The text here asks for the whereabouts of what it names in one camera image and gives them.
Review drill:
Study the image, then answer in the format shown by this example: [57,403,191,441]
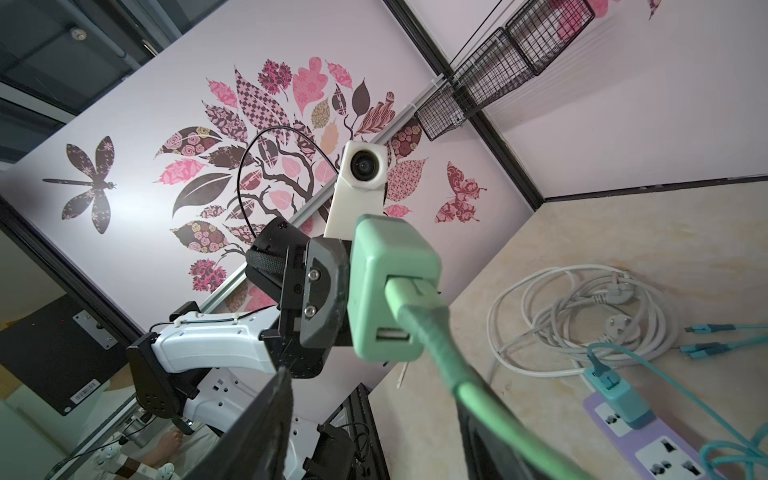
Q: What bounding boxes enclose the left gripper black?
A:
[245,217,351,379]

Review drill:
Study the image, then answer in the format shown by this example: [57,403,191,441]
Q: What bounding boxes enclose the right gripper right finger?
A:
[456,401,522,480]

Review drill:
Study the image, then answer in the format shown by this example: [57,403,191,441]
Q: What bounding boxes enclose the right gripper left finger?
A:
[184,367,294,479]

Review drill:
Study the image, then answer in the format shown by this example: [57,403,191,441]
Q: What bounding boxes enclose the light green charger plug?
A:
[347,214,442,362]

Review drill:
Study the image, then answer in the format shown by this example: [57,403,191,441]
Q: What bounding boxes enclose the teal charger plug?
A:
[584,354,656,430]

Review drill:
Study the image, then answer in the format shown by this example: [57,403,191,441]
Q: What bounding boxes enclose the teal multi-head charging cable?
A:
[584,322,768,480]

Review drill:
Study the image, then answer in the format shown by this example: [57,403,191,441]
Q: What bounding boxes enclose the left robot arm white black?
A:
[127,218,358,479]

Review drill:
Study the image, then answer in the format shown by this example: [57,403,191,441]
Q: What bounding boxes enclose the purple power strip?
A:
[582,393,712,479]

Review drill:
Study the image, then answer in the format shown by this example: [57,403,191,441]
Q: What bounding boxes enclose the tangled green pink cables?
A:
[383,275,595,480]

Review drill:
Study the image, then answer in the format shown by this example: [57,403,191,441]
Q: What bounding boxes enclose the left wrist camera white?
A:
[324,141,388,241]

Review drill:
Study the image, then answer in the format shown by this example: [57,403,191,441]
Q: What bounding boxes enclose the white coiled power cord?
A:
[485,263,682,380]

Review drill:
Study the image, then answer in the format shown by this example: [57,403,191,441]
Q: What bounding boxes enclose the black wire mesh basket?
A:
[415,0,596,140]

